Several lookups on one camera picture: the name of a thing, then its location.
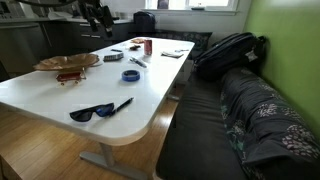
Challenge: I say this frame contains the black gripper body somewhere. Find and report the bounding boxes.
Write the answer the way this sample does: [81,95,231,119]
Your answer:
[98,4,116,31]

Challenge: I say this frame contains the clear plastic bag with pen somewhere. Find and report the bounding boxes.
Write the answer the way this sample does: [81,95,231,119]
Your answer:
[128,56,148,69]

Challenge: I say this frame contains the white framed window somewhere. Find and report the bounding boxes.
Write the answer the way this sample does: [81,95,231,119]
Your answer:
[144,0,240,15]

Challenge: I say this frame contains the white counter appliance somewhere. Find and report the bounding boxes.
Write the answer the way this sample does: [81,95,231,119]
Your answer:
[0,0,27,20]

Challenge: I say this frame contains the blue tape roll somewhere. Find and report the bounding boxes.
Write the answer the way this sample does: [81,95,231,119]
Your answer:
[120,69,142,83]

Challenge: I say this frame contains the brown snack piece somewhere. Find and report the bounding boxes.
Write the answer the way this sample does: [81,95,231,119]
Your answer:
[130,37,146,45]

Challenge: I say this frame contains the red toy wagon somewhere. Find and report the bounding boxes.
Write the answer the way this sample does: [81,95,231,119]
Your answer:
[55,70,87,86]

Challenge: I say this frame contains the dark floral blanket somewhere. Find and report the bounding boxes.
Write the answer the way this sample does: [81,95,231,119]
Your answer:
[219,67,320,180]

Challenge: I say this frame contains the grey calculator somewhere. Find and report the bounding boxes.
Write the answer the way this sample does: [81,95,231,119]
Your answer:
[102,51,125,63]

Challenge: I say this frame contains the red soda can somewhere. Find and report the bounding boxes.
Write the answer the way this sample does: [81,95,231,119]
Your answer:
[143,38,154,56]

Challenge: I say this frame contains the dark bench seat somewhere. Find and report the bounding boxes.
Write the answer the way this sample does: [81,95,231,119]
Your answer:
[155,71,248,180]

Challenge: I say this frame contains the black sunglasses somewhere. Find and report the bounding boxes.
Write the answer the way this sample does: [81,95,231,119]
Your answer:
[68,102,116,123]

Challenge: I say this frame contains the large black backpack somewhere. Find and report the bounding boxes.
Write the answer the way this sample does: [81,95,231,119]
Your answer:
[193,31,268,82]

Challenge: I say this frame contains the black pen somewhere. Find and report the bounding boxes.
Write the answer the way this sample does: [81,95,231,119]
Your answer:
[109,96,135,116]

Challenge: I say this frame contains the leaf-shaped wooden tray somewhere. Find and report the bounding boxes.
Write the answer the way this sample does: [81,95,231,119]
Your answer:
[32,53,100,72]

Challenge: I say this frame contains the grey cabinet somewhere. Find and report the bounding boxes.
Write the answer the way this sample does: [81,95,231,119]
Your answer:
[0,21,52,78]

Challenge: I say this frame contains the dark blue backpack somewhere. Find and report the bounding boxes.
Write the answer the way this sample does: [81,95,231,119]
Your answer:
[132,10,157,35]

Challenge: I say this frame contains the dark floral cushion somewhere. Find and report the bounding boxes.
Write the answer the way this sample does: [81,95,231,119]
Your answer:
[154,29,214,61]

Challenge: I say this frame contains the grey metal table leg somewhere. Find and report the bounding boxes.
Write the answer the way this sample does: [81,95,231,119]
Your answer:
[78,142,150,180]
[166,82,181,102]

